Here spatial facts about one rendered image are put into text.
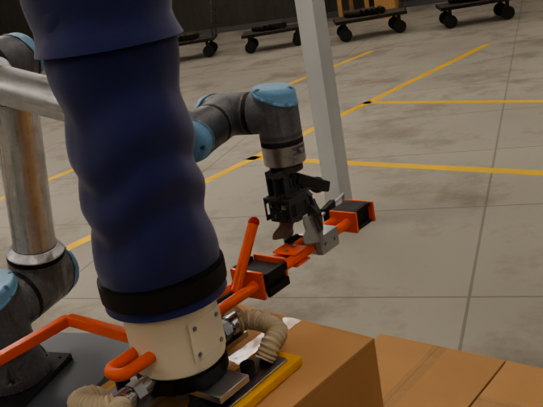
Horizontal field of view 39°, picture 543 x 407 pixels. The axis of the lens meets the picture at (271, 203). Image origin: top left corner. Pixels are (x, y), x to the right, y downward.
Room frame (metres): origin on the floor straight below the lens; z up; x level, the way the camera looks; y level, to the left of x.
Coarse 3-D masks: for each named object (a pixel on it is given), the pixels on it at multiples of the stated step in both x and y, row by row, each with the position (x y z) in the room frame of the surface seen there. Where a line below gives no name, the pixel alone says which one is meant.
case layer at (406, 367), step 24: (384, 336) 2.04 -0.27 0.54; (384, 360) 1.90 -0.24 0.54; (408, 360) 1.88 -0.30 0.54; (432, 360) 1.86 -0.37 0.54; (456, 360) 1.84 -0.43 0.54; (480, 360) 1.81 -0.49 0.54; (504, 360) 1.80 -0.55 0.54; (384, 384) 1.78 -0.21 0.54; (408, 384) 1.76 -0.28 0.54; (432, 384) 1.74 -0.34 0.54; (456, 384) 1.72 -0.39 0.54; (480, 384) 1.70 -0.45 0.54; (504, 384) 1.68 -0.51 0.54; (528, 384) 1.67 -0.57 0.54
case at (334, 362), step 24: (288, 336) 1.40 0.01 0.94; (312, 336) 1.39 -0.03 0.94; (336, 336) 1.37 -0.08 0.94; (360, 336) 1.35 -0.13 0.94; (240, 360) 1.34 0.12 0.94; (312, 360) 1.29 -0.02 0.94; (336, 360) 1.28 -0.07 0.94; (360, 360) 1.30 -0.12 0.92; (288, 384) 1.22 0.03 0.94; (312, 384) 1.21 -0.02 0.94; (336, 384) 1.24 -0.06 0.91; (360, 384) 1.29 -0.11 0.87
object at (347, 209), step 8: (352, 200) 1.73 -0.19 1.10; (360, 200) 1.72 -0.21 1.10; (336, 208) 1.69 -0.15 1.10; (344, 208) 1.69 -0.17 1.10; (352, 208) 1.68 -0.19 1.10; (360, 208) 1.67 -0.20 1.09; (368, 208) 1.71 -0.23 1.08; (336, 216) 1.68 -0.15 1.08; (344, 216) 1.66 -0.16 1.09; (352, 216) 1.65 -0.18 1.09; (360, 216) 1.68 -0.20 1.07; (368, 216) 1.70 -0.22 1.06; (352, 224) 1.65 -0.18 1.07; (360, 224) 1.67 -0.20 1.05; (352, 232) 1.65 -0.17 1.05
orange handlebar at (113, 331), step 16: (336, 224) 1.63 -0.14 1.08; (288, 256) 1.53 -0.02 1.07; (304, 256) 1.50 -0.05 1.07; (256, 288) 1.38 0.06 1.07; (224, 304) 1.31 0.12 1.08; (64, 320) 1.37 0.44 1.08; (80, 320) 1.35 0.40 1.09; (96, 320) 1.34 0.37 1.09; (32, 336) 1.31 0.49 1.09; (48, 336) 1.33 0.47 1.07; (112, 336) 1.28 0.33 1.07; (0, 352) 1.27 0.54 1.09; (16, 352) 1.28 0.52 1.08; (128, 352) 1.18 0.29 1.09; (112, 368) 1.14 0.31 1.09; (128, 368) 1.13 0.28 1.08; (144, 368) 1.15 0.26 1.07
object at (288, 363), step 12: (252, 360) 1.24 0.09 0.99; (264, 360) 1.28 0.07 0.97; (276, 360) 1.27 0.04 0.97; (288, 360) 1.27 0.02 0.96; (300, 360) 1.27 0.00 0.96; (252, 372) 1.23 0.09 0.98; (264, 372) 1.23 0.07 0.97; (276, 372) 1.24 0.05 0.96; (288, 372) 1.25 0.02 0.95; (252, 384) 1.20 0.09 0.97; (264, 384) 1.20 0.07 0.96; (276, 384) 1.22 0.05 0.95; (240, 396) 1.17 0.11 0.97; (252, 396) 1.17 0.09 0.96; (264, 396) 1.19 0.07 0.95
